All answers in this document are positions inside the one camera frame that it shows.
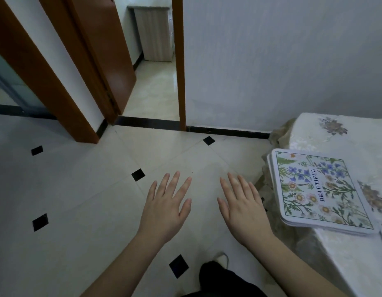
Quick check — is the person's right hand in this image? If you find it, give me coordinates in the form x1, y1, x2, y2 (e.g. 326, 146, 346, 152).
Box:
217, 172, 274, 248

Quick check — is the person's left hand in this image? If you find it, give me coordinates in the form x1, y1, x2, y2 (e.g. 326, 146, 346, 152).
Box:
138, 171, 193, 245

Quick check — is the person's left forearm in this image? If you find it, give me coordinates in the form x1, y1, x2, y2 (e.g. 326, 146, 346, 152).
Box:
80, 232, 167, 297

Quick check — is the person's right forearm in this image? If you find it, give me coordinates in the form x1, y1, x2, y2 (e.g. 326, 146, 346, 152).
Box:
240, 233, 350, 297

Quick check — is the white shoe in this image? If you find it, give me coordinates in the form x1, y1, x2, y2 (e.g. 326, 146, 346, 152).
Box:
209, 252, 230, 270

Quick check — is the black trouser leg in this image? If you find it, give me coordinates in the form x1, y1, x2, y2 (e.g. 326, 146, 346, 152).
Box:
181, 262, 269, 297

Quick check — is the cream embroidered tablecloth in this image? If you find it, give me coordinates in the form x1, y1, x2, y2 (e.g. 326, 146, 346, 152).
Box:
258, 112, 382, 297

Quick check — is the brown wooden door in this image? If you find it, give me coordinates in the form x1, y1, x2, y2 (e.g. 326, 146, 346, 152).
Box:
65, 0, 138, 117

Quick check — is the light wooden cabinet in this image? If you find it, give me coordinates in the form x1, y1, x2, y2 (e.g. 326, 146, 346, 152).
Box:
127, 5, 175, 63

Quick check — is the frosted glass sliding door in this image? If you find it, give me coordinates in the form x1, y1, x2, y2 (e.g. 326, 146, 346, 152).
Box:
0, 46, 57, 119

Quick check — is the brown wooden door frame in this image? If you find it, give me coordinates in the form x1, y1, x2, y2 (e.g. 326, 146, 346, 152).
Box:
0, 0, 100, 144
37, 0, 187, 132

